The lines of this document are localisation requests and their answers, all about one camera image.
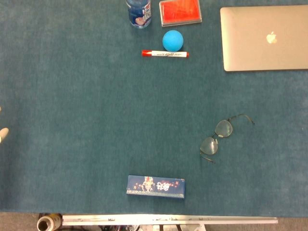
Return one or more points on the long white metal bar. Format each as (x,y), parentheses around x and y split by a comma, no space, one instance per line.
(168,220)

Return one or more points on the teal felt table mat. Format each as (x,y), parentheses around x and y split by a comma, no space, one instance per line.
(96,108)

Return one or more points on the blue ball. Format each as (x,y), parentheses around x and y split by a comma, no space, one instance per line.
(173,40)

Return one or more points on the brown tape roll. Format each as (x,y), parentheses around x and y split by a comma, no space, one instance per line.
(47,222)

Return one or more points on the blue-label plastic bottle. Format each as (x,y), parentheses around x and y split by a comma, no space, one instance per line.
(139,14)

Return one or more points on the wire-frame eyeglasses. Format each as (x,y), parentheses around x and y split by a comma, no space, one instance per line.
(217,137)

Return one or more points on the silver laptop with apple logo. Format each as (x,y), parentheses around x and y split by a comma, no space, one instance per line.
(264,38)

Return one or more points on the dark blue printed box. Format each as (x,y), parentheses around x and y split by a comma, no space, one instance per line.
(156,187)

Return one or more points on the red whiteboard marker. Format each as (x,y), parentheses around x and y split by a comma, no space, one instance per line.
(166,54)

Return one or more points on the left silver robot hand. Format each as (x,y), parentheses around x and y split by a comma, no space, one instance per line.
(3,133)

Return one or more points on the red stamp ink pad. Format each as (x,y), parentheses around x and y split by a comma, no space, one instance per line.
(180,12)

